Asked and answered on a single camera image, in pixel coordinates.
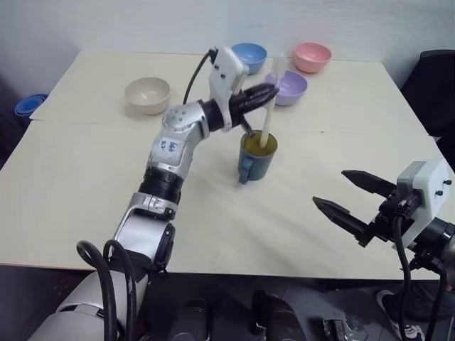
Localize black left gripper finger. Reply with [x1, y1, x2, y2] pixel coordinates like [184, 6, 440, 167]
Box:
[238, 92, 277, 114]
[248, 84, 280, 97]

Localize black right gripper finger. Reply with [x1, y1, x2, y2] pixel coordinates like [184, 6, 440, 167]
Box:
[341, 170, 395, 195]
[311, 196, 367, 237]

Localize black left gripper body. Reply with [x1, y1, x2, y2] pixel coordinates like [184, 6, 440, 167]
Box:
[229, 90, 255, 138]

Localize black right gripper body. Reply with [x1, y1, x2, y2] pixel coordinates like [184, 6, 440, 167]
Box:
[355, 188, 422, 249]

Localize cream stirring stick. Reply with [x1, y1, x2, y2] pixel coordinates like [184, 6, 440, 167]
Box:
[260, 52, 287, 148]

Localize blue mug with yellow inside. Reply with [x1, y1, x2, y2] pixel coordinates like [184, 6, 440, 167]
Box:
[237, 131, 279, 185]

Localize purple bowl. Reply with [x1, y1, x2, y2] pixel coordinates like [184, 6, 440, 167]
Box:
[264, 69, 309, 107]

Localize blue bowl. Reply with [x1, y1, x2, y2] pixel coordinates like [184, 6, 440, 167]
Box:
[230, 43, 267, 75]

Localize pink bowl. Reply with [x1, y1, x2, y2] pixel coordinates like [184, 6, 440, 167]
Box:
[293, 42, 333, 74]

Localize black and white shoe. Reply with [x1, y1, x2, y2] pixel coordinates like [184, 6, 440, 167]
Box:
[375, 289, 426, 340]

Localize beige bowl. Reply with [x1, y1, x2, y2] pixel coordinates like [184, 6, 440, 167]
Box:
[124, 77, 171, 116]

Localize black chair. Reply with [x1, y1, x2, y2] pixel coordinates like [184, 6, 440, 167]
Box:
[400, 49, 455, 138]

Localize dark rounded shape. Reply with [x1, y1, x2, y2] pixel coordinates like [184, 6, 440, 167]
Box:
[170, 298, 214, 341]
[250, 289, 298, 341]

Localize stack of blue bowls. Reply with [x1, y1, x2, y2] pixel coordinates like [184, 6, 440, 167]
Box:
[14, 93, 49, 117]

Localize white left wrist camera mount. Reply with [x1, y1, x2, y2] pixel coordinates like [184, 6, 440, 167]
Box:
[208, 45, 250, 133]

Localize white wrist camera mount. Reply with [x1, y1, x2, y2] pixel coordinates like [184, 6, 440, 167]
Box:
[396, 158, 447, 249]
[208, 45, 250, 133]

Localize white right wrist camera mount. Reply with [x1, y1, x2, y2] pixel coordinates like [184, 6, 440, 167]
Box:
[396, 158, 447, 249]

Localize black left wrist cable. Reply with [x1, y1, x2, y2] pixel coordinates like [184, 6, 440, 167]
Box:
[182, 46, 220, 106]

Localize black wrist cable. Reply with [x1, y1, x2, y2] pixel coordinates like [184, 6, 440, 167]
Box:
[392, 200, 415, 341]
[182, 46, 220, 106]

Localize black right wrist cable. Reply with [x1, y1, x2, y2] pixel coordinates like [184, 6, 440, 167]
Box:
[392, 200, 415, 341]

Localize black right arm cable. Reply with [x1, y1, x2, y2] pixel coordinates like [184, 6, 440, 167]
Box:
[428, 269, 449, 341]

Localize thick black shoulder cable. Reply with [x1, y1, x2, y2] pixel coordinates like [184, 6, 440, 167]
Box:
[76, 240, 120, 341]
[103, 239, 139, 331]

